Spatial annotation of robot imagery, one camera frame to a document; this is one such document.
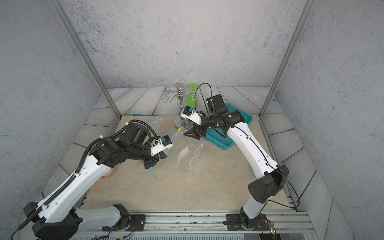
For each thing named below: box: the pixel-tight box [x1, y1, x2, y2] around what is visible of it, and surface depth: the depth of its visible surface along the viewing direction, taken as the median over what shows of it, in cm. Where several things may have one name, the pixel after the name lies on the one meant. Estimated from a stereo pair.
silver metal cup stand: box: [162, 85, 199, 130], surface depth 101 cm
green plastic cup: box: [186, 83, 199, 108], surface depth 109 cm
